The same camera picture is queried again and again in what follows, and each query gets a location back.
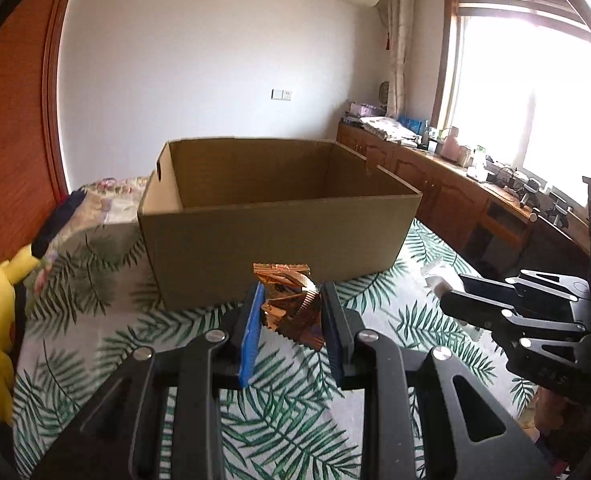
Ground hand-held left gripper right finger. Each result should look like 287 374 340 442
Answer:
320 281 552 480

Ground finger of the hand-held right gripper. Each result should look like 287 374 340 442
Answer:
457 269 591 306
439 286 591 358

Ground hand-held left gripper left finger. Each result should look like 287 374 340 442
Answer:
32 281 267 480

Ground copper foil snack packet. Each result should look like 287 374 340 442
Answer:
252 261 325 352

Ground white snack packet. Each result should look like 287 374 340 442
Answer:
421 260 483 333

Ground brown cardboard box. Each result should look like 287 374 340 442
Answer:
137 137 423 312

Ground dark desk gadgets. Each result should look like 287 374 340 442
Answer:
495 162 573 228

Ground leaf print bedsheet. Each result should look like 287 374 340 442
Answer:
11 217 543 480

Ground long wooden cabinet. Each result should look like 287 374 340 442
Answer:
335 124 591 273

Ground white bottle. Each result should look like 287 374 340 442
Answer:
467 144 489 182

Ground window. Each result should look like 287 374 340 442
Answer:
431 0 591 207

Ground floral blanket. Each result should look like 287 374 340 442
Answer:
69 175 155 233

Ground blue box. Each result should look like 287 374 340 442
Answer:
397 115 429 137

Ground stack of papers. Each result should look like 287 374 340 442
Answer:
339 102 422 150

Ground dark blue cloth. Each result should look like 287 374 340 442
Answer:
29 189 90 262

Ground beige curtain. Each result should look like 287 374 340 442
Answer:
384 0 415 122

